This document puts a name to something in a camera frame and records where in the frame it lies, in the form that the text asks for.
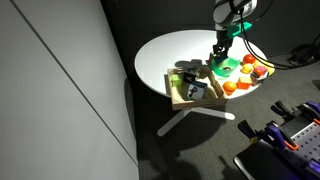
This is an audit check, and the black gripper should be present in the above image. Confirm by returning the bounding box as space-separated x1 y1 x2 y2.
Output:
213 30 234 59

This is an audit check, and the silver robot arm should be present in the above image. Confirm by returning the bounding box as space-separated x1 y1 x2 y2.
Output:
213 0 257 63

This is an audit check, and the green plastic bowl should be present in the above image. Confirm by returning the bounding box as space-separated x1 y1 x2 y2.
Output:
211 57 240 77

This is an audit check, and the orange cube block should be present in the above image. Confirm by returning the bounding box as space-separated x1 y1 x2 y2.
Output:
237 76 252 90

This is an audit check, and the grey cube block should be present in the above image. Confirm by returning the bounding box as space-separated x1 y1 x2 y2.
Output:
250 72 268 86

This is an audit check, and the magenta cube block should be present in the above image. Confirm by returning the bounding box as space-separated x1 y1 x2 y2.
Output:
254 66 267 76

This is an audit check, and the large red toy apple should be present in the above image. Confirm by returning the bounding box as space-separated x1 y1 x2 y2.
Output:
243 54 256 64

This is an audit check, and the yellow toy lemon lower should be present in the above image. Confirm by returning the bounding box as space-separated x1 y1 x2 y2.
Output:
241 63 253 74

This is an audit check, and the yellow toy lemon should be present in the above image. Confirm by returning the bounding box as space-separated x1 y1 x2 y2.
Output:
253 60 264 67
241 63 253 74

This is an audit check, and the orange toy fruit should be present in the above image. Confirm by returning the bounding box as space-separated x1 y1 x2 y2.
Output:
223 81 237 93

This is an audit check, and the yellow toy lemon upper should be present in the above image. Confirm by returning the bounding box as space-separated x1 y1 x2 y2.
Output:
253 60 264 67

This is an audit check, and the black white checkered cube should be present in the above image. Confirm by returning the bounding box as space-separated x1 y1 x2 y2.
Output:
183 67 200 83

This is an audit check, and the wooden tray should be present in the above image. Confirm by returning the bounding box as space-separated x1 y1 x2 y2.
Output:
166 67 227 110

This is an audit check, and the yellow toy banana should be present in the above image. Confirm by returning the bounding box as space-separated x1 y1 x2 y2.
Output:
258 60 275 75

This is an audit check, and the lime green cube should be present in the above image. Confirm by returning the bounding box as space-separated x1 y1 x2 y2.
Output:
171 74 182 87

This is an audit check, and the white table base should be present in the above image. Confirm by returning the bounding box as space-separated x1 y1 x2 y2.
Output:
157 107 235 137

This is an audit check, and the purple clamp left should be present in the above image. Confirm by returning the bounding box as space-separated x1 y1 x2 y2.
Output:
237 120 299 150

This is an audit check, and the purple clamp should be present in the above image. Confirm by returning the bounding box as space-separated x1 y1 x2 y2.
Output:
271 101 320 125
237 120 299 150

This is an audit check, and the purple clamp right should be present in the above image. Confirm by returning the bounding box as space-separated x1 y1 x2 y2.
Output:
271 101 320 125

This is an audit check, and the perforated metal breadboard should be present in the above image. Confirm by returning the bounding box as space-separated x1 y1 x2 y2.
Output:
283 123 320 168

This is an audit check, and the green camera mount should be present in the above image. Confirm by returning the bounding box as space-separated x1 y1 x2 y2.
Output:
227 22 252 38

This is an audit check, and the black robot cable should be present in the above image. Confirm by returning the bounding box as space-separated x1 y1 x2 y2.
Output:
227 0 320 70

